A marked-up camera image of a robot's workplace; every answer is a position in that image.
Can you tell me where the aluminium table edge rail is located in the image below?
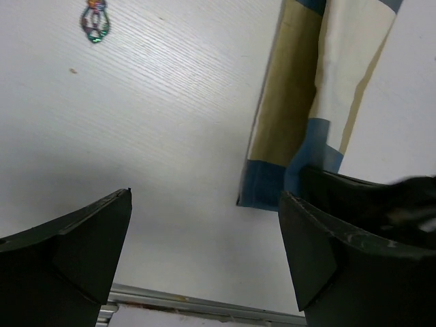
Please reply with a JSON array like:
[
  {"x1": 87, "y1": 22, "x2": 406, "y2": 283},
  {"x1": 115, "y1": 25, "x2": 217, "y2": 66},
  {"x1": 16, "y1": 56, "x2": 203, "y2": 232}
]
[{"x1": 96, "y1": 283, "x2": 307, "y2": 326}]

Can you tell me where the blue beige striped placemat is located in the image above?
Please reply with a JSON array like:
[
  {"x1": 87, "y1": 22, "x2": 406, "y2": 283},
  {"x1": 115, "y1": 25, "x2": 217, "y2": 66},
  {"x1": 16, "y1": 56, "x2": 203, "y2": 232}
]
[{"x1": 236, "y1": 1, "x2": 401, "y2": 211}]

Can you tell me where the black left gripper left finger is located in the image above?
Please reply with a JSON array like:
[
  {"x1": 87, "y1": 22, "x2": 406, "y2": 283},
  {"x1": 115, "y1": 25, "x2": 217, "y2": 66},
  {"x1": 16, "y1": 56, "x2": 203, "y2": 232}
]
[{"x1": 1, "y1": 189, "x2": 132, "y2": 326}]

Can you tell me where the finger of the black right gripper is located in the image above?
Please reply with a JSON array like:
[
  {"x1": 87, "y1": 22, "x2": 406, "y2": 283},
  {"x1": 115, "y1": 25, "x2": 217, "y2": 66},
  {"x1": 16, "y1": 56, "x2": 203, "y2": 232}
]
[{"x1": 300, "y1": 167, "x2": 435, "y2": 245}]

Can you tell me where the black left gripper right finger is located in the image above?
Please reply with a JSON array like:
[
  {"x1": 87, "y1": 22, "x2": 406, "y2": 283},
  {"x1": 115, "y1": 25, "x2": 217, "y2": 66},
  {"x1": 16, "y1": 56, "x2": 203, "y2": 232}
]
[{"x1": 279, "y1": 192, "x2": 435, "y2": 326}]

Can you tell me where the iridescent rainbow fork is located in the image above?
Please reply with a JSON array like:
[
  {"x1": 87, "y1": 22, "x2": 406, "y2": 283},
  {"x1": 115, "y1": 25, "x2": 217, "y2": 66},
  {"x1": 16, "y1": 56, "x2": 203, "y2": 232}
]
[{"x1": 80, "y1": 0, "x2": 110, "y2": 44}]

